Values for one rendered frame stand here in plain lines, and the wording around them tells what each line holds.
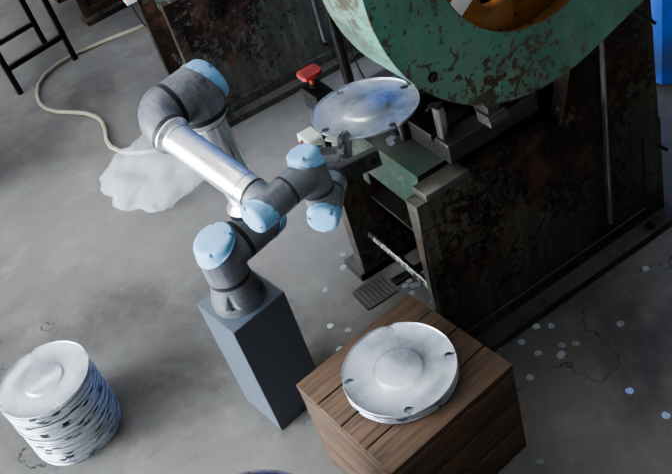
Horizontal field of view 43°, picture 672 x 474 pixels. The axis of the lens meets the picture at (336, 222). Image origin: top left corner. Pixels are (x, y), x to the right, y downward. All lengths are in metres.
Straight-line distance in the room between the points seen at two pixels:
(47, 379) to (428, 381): 1.21
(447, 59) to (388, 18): 0.18
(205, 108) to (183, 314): 1.17
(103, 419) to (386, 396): 1.03
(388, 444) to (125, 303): 1.46
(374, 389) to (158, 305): 1.24
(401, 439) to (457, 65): 0.87
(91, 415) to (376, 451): 1.02
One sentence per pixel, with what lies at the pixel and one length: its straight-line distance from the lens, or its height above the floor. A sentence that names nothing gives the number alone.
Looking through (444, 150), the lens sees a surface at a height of 0.68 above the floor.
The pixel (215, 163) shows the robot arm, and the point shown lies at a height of 1.00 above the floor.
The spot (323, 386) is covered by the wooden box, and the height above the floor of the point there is 0.35.
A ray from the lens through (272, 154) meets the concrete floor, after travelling 3.60.
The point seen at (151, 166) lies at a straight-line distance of 3.50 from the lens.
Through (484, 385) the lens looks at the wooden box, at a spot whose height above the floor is 0.35.
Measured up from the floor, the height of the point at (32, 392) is 0.25.
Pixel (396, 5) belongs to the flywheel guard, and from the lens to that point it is 1.62.
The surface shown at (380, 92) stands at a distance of 2.30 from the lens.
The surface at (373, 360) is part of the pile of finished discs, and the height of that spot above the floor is 0.38.
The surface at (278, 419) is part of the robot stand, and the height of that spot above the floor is 0.05.
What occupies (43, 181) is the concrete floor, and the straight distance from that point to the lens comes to 4.10.
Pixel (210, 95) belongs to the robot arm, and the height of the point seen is 1.03.
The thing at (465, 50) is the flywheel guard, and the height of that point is 1.12.
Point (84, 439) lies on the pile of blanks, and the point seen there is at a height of 0.08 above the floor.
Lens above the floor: 2.02
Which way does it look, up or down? 40 degrees down
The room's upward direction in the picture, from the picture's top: 19 degrees counter-clockwise
